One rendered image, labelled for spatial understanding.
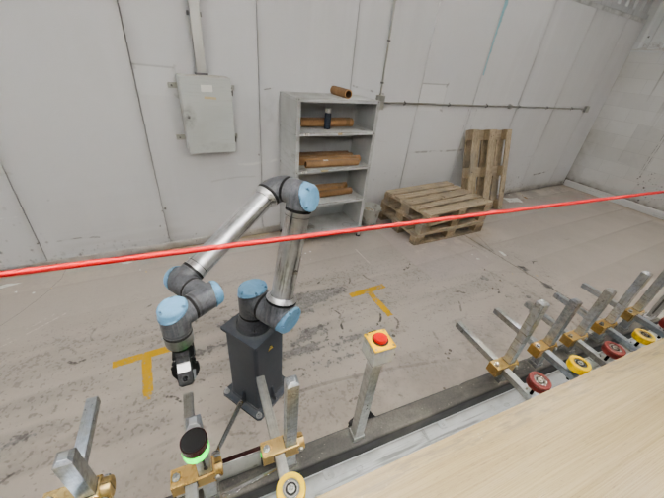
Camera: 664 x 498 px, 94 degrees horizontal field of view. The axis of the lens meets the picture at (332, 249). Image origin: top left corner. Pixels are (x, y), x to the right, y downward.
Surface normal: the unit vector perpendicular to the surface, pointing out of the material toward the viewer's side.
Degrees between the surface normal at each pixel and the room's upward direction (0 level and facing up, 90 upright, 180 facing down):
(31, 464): 0
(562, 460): 0
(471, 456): 0
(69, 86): 90
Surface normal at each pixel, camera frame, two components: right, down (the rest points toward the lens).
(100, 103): 0.47, 0.51
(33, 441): 0.09, -0.84
